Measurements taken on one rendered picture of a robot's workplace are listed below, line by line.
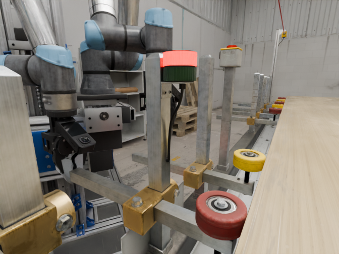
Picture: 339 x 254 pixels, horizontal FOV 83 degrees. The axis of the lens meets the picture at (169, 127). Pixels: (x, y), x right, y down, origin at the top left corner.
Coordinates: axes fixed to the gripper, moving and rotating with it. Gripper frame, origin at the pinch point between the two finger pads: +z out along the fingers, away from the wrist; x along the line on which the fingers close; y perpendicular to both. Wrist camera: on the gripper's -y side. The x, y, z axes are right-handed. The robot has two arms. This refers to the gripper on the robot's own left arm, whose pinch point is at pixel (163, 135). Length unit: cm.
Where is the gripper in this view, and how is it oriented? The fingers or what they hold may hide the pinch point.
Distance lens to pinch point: 61.4
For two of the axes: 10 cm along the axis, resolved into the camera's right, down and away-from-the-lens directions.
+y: -5.3, 2.0, -8.2
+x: 8.5, 1.3, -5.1
